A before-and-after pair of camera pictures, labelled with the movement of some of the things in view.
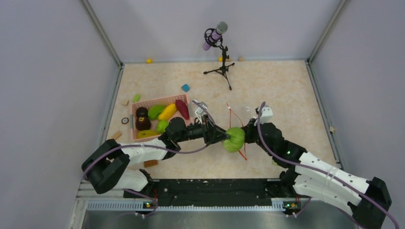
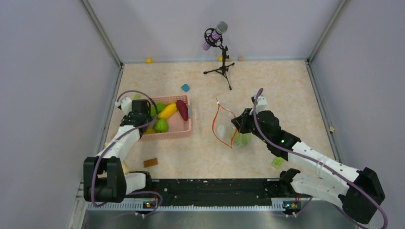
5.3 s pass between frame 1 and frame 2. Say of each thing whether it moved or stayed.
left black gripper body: moved
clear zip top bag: moved
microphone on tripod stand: stayed
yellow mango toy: stayed
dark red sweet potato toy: stayed
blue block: stayed
